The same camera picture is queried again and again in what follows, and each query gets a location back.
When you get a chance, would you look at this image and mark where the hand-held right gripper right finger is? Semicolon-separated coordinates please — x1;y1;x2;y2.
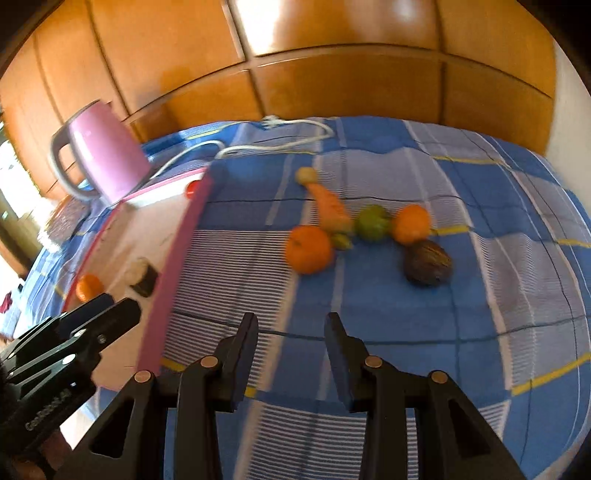
323;312;527;480

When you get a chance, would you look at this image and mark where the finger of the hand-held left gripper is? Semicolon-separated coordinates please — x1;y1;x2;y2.
9;292;115;348
0;298;142;385

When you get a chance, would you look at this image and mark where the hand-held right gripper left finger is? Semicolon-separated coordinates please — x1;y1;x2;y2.
58;312;259;480

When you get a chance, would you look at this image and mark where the pink rimmed white tray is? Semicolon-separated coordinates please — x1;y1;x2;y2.
60;168;215;393

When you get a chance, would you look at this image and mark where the green apple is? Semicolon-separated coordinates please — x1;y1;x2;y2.
355;205;393;243

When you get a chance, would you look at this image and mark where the person's left hand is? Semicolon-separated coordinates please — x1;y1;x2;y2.
9;427;75;480

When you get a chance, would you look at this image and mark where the orange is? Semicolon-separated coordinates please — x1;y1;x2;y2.
284;224;335;276
392;204;432;245
75;274;106;303

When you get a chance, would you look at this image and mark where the dark brown fruit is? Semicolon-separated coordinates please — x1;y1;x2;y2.
124;257;160;298

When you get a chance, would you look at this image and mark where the blue plaid bedsheet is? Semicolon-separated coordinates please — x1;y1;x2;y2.
14;115;591;480

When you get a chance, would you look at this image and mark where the dark patterned cloth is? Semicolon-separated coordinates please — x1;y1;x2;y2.
37;196;88;250

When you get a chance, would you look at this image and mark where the dark avocado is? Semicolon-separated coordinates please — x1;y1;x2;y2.
403;240;454;288

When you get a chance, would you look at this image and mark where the orange carrot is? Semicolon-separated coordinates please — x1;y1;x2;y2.
307;182;355;252

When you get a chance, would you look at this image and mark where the pink electric kettle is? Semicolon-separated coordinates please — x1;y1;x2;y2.
50;99;153;208

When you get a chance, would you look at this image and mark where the white power cable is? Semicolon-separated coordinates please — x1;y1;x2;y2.
139;117;335;185

